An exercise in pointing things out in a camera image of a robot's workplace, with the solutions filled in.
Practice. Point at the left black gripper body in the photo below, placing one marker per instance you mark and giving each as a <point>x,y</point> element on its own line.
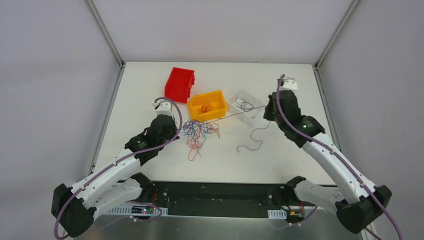
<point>167,122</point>

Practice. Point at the red plastic bin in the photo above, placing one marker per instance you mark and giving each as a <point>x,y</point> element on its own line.
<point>179,84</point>

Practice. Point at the white plastic bin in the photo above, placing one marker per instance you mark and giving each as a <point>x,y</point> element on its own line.
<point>246,107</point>

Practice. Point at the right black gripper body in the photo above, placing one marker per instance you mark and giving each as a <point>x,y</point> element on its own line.
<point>274,108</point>

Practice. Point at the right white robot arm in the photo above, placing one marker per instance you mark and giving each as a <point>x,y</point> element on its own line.
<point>357,201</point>

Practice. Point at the red orange cable clump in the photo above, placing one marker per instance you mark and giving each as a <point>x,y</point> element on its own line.
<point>205,108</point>

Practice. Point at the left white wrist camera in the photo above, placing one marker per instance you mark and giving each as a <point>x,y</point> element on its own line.
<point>163,107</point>

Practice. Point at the yellow plastic bin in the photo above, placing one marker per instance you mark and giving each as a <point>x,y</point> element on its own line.
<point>215,98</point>

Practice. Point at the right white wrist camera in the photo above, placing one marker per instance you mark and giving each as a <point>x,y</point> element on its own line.
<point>289,84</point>

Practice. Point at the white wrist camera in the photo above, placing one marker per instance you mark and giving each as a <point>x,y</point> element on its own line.
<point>289,84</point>
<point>163,107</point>

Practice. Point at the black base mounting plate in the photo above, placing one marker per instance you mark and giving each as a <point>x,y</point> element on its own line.
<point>228,200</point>

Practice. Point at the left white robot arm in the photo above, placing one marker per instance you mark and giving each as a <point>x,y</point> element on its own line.
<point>76,207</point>

